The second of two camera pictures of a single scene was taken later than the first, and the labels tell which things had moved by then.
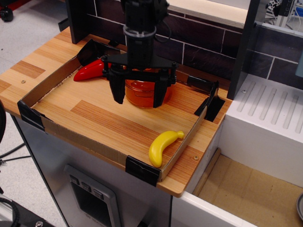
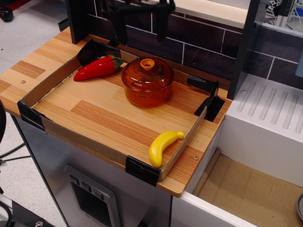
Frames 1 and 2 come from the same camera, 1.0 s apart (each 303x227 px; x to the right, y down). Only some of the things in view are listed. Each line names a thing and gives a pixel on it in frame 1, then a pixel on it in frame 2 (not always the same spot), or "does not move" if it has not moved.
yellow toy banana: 157,144 does not move
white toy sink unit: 251,173 does not move
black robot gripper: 139,62 to 114,8
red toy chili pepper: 93,69 does not move
